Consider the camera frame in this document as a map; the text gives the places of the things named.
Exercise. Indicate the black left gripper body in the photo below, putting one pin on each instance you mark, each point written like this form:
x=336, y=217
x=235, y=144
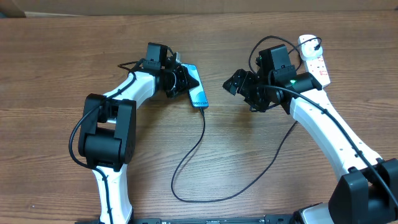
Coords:
x=174, y=81

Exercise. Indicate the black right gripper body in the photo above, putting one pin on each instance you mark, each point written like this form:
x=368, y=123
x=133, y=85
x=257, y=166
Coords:
x=259, y=98

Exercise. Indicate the blue Samsung Galaxy smartphone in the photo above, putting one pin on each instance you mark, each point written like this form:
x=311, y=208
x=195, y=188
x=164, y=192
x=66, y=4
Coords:
x=197, y=95

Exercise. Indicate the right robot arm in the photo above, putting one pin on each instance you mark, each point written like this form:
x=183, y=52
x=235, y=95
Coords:
x=367, y=184

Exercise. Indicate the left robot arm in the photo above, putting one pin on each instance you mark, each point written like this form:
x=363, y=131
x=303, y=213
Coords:
x=107, y=129

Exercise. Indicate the white USB charger plug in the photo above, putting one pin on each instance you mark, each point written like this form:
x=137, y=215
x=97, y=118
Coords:
x=309, y=47

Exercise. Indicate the white power strip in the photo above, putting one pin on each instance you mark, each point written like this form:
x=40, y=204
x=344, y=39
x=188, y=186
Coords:
x=318, y=69

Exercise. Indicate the brown cardboard backdrop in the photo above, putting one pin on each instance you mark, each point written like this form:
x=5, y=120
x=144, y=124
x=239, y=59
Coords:
x=21, y=8

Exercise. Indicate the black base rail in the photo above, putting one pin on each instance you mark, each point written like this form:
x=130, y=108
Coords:
x=267, y=219

